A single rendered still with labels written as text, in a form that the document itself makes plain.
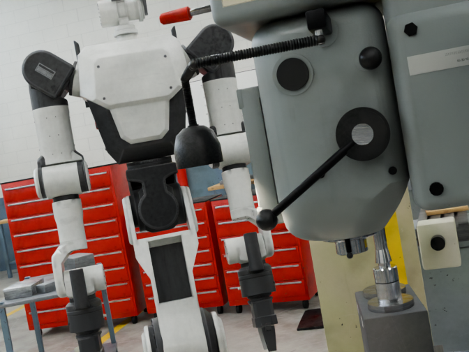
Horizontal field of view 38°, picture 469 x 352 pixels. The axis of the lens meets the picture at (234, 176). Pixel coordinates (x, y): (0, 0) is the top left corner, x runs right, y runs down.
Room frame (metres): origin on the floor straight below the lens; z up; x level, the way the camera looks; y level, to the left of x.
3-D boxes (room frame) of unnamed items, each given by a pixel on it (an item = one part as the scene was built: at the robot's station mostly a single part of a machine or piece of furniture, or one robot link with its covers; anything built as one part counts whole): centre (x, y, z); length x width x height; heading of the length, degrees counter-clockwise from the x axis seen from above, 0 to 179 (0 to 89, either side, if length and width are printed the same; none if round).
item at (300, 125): (1.02, -0.16, 1.47); 0.21 x 0.19 x 0.32; 166
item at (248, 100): (1.05, -0.05, 1.45); 0.04 x 0.04 x 0.21; 76
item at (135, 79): (1.83, 0.22, 1.63); 0.34 x 0.30 x 0.36; 98
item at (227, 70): (1.84, 0.00, 1.70); 0.12 x 0.09 x 0.14; 8
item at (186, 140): (1.05, 0.05, 1.48); 0.07 x 0.07 x 0.06
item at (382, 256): (1.33, -0.26, 1.24); 0.03 x 0.03 x 0.11
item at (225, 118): (1.81, 0.00, 1.52); 0.13 x 0.12 x 0.22; 98
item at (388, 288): (1.33, -0.26, 1.14); 0.05 x 0.05 x 0.06
